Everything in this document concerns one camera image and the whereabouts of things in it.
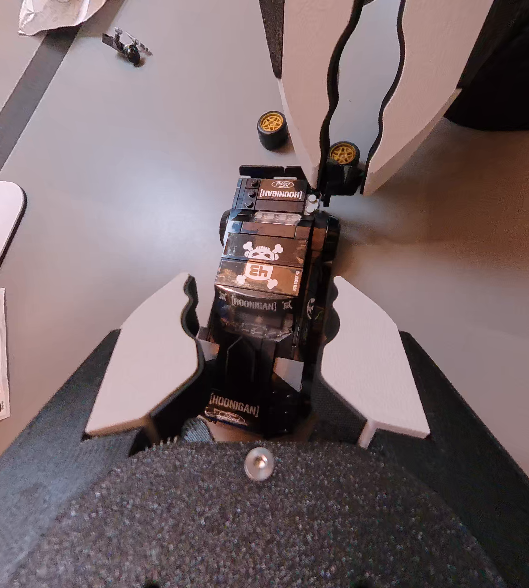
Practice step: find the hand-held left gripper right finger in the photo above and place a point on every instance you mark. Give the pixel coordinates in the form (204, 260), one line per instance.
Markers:
(375, 367)

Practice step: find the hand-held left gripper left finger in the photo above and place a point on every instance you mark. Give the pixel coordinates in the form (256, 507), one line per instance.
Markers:
(145, 363)

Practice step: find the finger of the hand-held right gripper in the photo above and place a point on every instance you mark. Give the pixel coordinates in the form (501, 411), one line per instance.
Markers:
(306, 63)
(430, 63)

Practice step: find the black lego wheel gold hub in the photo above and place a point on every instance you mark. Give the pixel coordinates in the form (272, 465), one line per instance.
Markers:
(343, 152)
(272, 131)

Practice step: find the black lego car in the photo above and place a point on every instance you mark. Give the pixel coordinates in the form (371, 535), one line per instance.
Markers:
(255, 275)

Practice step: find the small black lego piece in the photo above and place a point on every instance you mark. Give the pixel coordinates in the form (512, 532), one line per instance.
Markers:
(126, 43)

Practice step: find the clear plastic parts bag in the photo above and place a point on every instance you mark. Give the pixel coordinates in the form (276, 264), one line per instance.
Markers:
(58, 11)

